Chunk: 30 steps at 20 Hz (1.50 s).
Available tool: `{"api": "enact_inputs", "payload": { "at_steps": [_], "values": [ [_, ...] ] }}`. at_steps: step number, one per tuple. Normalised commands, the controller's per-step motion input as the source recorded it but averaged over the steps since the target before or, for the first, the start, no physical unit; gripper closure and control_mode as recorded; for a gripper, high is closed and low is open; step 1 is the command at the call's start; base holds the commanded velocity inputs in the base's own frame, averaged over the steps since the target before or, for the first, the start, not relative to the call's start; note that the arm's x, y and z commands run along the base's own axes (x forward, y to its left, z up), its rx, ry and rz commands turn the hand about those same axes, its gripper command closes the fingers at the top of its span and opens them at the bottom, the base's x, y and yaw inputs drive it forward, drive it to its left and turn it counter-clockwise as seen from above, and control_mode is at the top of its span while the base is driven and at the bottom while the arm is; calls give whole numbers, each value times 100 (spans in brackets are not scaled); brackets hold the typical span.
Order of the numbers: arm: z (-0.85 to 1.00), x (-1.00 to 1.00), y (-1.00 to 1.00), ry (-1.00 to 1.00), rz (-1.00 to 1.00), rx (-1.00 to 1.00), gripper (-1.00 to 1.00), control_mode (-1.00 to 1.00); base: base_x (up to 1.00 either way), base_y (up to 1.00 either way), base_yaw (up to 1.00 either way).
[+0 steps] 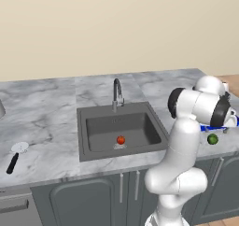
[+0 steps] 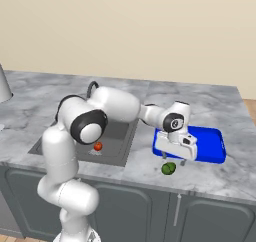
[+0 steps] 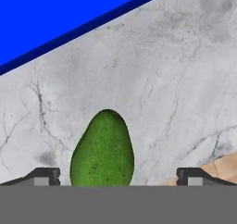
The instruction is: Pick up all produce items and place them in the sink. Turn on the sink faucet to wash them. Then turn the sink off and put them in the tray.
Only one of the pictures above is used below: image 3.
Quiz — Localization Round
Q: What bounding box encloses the green avocado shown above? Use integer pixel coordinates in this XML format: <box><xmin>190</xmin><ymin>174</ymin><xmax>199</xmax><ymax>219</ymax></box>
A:
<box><xmin>69</xmin><ymin>108</ymin><xmax>135</xmax><ymax>187</ymax></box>

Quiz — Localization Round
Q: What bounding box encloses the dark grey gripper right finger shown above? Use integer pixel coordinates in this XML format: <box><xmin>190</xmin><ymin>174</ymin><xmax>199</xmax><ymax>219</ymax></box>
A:
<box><xmin>176</xmin><ymin>167</ymin><xmax>237</xmax><ymax>187</ymax></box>

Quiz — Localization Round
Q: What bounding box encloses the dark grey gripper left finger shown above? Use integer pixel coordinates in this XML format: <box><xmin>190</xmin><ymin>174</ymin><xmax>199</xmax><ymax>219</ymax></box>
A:
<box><xmin>0</xmin><ymin>167</ymin><xmax>61</xmax><ymax>187</ymax></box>

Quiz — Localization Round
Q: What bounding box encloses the tan wooden tray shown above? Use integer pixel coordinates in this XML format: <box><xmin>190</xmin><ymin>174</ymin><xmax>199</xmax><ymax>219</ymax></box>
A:
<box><xmin>161</xmin><ymin>151</ymin><xmax>237</xmax><ymax>187</ymax></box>

